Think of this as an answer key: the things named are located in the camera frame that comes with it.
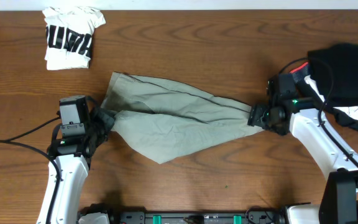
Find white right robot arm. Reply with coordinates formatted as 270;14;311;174
247;98;358;224

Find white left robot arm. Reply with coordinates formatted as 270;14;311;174
37;108;114;223

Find folded white Puma t-shirt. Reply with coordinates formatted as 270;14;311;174
43;6;106;70

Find black garment pile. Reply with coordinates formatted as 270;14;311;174
290;44;358;131

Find olive green shorts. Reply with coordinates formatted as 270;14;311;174
101;72;262;164

